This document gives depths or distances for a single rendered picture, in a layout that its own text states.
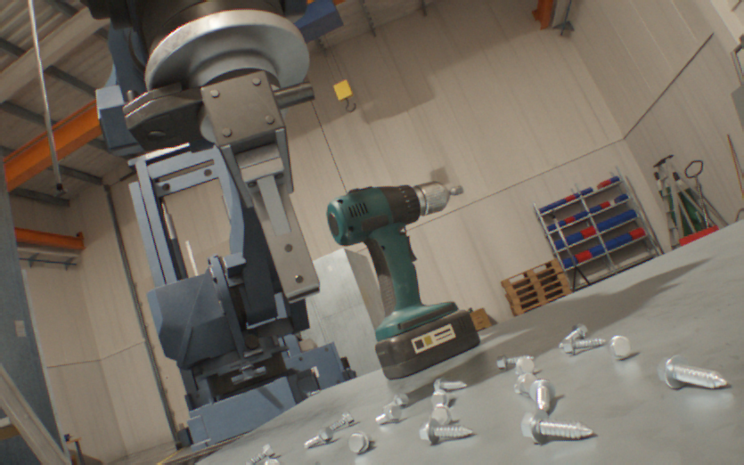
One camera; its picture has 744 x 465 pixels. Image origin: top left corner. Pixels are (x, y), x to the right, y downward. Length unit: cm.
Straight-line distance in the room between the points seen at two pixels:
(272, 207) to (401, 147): 1151
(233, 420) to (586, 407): 186
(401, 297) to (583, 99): 1181
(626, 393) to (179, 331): 189
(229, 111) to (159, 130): 9
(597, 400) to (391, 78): 1242
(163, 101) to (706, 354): 37
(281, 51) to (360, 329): 662
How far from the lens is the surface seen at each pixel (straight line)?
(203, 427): 211
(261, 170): 34
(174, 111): 40
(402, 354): 55
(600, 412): 18
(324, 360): 266
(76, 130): 1123
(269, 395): 198
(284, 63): 43
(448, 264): 1117
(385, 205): 59
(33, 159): 1197
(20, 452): 258
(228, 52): 40
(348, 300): 699
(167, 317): 200
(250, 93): 35
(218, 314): 196
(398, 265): 58
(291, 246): 35
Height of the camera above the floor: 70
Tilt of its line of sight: 11 degrees up
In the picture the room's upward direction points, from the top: 21 degrees counter-clockwise
